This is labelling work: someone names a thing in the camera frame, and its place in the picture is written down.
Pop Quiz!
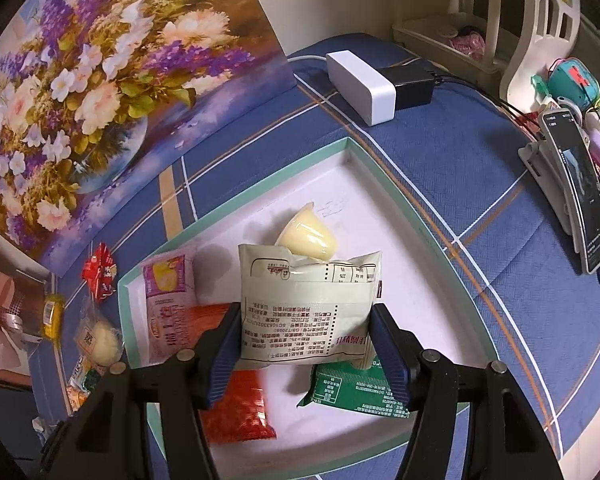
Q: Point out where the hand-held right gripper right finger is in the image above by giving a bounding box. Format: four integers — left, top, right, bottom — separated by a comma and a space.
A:
369, 302, 566, 480

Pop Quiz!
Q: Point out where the white phone stand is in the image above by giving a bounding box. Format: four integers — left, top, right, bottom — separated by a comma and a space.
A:
519, 140, 586, 253

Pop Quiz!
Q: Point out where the yellow jelly cup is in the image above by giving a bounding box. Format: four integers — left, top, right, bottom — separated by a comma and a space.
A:
275, 202, 340, 263

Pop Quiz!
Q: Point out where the white tray with teal rim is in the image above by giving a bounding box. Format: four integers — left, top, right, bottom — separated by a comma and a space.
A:
117, 139, 501, 480

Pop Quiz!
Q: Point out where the yellow orange cake packet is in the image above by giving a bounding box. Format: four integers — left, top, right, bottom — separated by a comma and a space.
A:
65, 385, 88, 413

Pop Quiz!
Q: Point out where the yellow snack packet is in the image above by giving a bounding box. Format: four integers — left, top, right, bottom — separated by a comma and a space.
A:
40, 292, 67, 341

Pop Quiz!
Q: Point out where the orange red patterned packet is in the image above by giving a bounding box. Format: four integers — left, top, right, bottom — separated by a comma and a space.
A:
180, 302, 278, 445

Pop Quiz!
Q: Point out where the green and white snack packet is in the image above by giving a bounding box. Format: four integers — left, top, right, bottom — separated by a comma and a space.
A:
72, 360, 106, 396

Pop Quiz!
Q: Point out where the teal toy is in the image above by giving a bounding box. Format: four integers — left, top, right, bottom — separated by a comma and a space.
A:
532, 57, 600, 111

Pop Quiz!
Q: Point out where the white shelf rack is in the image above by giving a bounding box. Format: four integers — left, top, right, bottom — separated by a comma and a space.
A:
390, 0, 581, 106

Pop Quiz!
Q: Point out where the pink flower bouquet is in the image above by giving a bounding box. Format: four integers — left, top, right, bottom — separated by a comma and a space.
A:
0, 255, 51, 376

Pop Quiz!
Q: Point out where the black smartphone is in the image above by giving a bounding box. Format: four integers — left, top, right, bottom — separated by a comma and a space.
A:
537, 108, 600, 275

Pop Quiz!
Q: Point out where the white power box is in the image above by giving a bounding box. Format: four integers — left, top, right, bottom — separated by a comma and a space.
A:
326, 51, 397, 127

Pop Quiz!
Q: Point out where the pink item in rack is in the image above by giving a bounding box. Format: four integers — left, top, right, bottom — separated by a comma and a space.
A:
450, 30, 483, 53

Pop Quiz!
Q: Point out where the dark green snack packet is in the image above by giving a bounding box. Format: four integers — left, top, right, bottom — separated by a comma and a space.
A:
296, 357, 416, 413

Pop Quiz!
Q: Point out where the red snack packet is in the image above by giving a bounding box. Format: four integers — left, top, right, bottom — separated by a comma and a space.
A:
81, 241, 118, 301

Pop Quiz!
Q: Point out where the clear packet with round bun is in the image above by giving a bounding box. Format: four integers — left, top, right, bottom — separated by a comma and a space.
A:
75, 305, 126, 368

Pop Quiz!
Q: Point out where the white bread packet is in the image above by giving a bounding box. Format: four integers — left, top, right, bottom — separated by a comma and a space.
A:
237, 242, 383, 371

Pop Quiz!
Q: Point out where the pink snack packet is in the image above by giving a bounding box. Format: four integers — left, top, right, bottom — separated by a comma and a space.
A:
141, 252, 203, 366

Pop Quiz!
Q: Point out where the flower painting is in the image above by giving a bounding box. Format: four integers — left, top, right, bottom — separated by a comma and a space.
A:
0, 0, 296, 277

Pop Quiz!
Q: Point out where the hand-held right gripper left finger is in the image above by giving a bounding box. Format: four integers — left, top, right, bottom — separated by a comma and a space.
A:
42, 301, 244, 480

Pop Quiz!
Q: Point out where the black power adapter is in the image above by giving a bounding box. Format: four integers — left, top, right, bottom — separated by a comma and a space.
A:
382, 60, 436, 111

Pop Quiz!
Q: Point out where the black cable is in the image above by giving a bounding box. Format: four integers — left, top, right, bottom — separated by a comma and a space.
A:
432, 74, 546, 137

